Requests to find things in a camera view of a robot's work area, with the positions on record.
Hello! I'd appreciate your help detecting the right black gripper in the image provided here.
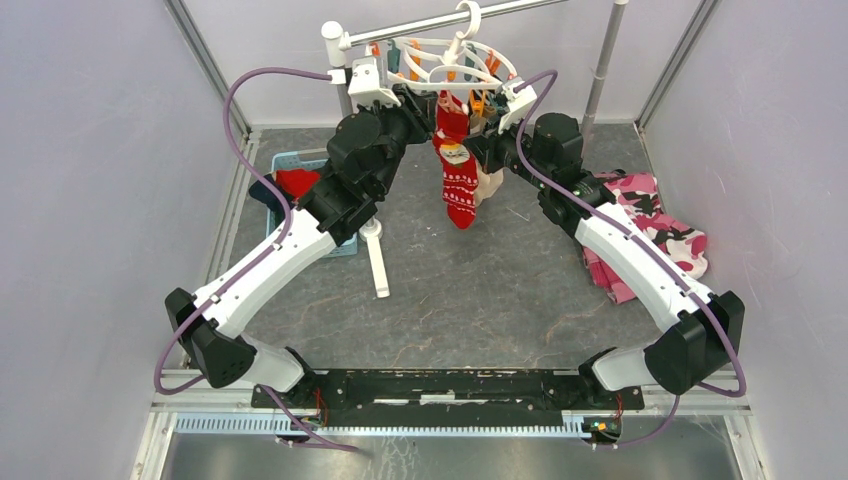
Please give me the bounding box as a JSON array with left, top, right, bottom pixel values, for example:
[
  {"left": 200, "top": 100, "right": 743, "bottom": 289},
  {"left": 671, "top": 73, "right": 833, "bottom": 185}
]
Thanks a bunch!
[{"left": 465, "top": 108, "right": 553, "bottom": 190}]

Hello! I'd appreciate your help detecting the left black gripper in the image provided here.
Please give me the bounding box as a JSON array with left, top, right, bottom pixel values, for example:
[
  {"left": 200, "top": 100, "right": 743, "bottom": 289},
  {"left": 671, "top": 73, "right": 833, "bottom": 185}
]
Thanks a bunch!
[{"left": 357, "top": 83, "right": 439, "bottom": 197}]

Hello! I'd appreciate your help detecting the pink clothespin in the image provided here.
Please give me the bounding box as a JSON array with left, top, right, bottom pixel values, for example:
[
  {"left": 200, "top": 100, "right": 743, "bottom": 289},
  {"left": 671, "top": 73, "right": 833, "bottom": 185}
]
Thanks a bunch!
[{"left": 437, "top": 91, "right": 462, "bottom": 112}]

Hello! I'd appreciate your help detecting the white clip hanger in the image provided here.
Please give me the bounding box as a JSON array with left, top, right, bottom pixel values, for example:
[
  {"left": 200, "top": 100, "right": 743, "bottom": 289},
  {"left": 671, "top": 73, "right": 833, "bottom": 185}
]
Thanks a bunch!
[{"left": 380, "top": 1, "right": 519, "bottom": 92}]

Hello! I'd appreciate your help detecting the pink camouflage bag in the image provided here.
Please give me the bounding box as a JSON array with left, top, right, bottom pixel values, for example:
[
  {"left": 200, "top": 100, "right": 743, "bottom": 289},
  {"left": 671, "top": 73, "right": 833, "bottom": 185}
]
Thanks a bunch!
[{"left": 582, "top": 170, "right": 708, "bottom": 305}]

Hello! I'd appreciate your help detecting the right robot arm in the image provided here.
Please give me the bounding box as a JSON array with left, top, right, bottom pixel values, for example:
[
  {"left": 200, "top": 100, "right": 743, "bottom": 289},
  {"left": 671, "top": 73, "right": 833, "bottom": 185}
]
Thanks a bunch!
[{"left": 463, "top": 113, "right": 747, "bottom": 408}]

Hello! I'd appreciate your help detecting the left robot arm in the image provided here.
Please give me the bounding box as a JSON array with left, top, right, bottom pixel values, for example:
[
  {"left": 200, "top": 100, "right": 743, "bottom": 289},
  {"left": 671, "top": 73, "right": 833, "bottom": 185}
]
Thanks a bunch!
[{"left": 164, "top": 85, "right": 438, "bottom": 408}]

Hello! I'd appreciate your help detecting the teal clothespin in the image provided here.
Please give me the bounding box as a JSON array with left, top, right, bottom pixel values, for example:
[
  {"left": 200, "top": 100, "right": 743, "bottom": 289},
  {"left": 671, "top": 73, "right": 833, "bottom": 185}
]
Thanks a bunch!
[{"left": 386, "top": 39, "right": 402, "bottom": 74}]

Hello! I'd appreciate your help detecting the silver white drying rack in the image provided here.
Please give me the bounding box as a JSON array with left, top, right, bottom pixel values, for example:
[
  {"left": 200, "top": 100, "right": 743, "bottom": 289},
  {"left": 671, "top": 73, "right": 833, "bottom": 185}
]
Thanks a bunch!
[{"left": 321, "top": 1, "right": 629, "bottom": 298}]

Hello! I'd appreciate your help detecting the navy blue sock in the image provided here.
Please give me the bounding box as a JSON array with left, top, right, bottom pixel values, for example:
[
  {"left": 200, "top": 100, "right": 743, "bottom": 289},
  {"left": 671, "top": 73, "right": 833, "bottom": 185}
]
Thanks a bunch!
[{"left": 248, "top": 175, "right": 293, "bottom": 213}]

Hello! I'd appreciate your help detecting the light blue plastic basket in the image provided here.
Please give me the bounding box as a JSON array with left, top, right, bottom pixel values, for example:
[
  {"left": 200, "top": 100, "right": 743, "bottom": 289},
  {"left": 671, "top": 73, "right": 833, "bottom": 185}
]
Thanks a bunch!
[{"left": 266, "top": 149, "right": 358, "bottom": 258}]

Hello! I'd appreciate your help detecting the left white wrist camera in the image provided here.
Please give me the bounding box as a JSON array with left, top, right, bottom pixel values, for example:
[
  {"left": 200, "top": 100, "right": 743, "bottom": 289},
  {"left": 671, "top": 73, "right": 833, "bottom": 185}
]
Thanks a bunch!
[{"left": 327, "top": 55, "right": 401, "bottom": 116}]

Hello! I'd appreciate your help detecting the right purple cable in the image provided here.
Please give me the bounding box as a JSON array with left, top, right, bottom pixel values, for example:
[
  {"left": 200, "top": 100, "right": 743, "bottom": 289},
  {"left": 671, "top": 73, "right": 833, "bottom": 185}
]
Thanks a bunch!
[{"left": 513, "top": 69, "right": 749, "bottom": 450}]

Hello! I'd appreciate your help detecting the purple cable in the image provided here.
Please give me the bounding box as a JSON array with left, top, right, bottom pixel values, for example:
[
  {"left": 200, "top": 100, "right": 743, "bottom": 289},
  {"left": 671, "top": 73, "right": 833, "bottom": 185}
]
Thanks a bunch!
[
  {"left": 153, "top": 66, "right": 362, "bottom": 453},
  {"left": 513, "top": 69, "right": 749, "bottom": 450}
]

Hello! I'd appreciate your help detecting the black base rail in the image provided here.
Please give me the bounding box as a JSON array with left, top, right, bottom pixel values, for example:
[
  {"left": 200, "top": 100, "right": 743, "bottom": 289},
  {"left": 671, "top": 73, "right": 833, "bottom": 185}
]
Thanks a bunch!
[{"left": 279, "top": 369, "right": 645, "bottom": 428}]

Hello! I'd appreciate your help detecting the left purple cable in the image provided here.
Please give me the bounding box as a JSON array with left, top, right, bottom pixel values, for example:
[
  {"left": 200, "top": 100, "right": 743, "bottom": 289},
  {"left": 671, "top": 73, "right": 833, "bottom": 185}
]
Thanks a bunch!
[{"left": 153, "top": 66, "right": 362, "bottom": 453}]

